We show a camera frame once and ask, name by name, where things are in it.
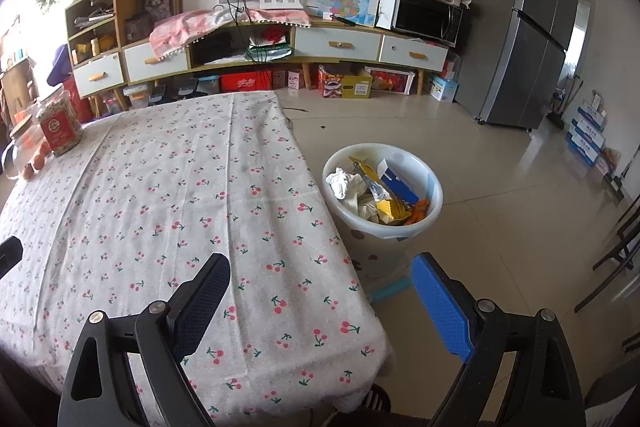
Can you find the white polka dot trash bin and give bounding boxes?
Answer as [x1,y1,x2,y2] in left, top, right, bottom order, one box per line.
[321,143,444,293]

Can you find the black microwave oven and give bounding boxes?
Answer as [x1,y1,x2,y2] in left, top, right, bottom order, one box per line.
[376,0,464,48]

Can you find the blue white small box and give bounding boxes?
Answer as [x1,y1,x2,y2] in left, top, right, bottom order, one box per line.
[430,76,459,103]

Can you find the orange peel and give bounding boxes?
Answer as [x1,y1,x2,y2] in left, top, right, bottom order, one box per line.
[404,199,430,225]

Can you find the yellow foil snack wrapper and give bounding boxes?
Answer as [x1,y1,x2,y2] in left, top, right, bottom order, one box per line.
[349,156,412,225]

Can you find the cherry print tablecloth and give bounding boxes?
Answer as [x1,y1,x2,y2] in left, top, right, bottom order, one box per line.
[1,91,390,426]

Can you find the orange tangerine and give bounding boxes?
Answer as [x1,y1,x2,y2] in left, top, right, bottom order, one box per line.
[38,140,51,157]
[22,164,34,181]
[32,154,46,170]

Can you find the blue almond snack box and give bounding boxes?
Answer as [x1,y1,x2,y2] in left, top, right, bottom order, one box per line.
[376,159,419,206]

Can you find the red box under cabinet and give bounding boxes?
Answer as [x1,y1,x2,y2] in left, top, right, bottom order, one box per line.
[220,69,272,92]

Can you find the red gift box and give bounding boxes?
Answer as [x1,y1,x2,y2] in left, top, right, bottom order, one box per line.
[364,66,416,95]

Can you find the yellow cardboard snack box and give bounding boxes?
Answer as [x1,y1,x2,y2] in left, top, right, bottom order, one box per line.
[318,64,373,98]

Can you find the colourful map bag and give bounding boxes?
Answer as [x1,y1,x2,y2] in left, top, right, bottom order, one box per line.
[304,0,378,27]

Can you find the dark chair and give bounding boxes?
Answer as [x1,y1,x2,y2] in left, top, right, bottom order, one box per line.
[574,202,639,313]

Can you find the stacked blue white cartons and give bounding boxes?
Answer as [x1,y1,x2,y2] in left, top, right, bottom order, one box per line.
[565,101,606,167]

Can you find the wooden tv cabinet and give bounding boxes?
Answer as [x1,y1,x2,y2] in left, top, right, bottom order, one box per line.
[74,20,448,98]

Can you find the pink cloth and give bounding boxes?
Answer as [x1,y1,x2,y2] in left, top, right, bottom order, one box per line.
[149,8,311,61]

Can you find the white tissue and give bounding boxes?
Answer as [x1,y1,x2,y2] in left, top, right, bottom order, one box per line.
[324,168,367,200]

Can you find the glass teapot wooden lid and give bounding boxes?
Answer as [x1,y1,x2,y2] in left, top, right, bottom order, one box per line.
[1,116,47,181]

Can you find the grey refrigerator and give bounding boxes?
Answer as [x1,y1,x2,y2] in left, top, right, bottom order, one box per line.
[456,0,578,131]

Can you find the nut jar red label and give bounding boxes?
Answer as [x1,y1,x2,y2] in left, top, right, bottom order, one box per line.
[36,86,82,157]

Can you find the white paper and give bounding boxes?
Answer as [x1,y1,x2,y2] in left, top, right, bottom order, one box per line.
[342,190,392,223]

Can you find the wooden shelf unit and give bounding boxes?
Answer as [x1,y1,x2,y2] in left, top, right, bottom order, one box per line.
[64,0,137,68]

